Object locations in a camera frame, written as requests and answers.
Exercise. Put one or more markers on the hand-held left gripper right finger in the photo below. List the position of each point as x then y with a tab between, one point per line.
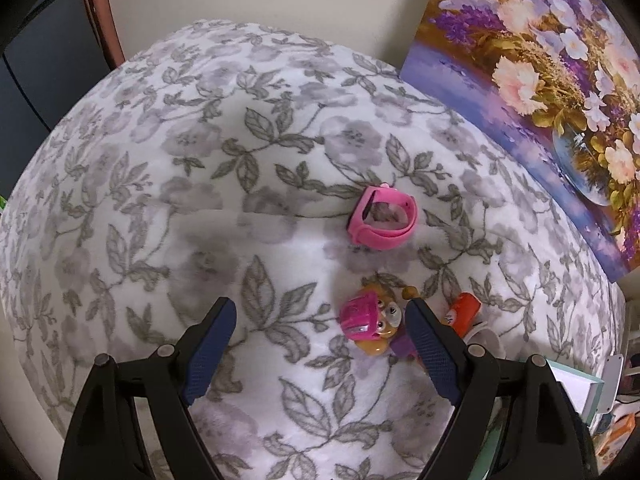
432	350

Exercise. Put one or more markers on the teal-edged white box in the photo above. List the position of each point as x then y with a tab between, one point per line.
575	385

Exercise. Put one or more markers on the pink helmet toy figure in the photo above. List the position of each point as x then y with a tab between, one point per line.
365	317

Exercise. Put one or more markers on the floral painting canvas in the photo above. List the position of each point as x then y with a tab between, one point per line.
525	85

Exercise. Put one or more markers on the dark blue panel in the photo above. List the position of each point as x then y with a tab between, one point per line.
45	60

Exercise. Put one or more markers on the pink wrist watch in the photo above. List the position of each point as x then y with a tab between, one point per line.
365	232

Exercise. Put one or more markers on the grey floral blanket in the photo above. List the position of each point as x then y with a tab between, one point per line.
175	185

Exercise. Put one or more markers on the orange glue stick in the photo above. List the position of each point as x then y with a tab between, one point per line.
462	312

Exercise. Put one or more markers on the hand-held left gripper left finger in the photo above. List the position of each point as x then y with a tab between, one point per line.
210	350

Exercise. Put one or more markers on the orange carton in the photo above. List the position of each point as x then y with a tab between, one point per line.
614	440

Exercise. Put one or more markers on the brown wooden frame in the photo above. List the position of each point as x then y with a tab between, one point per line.
102	20

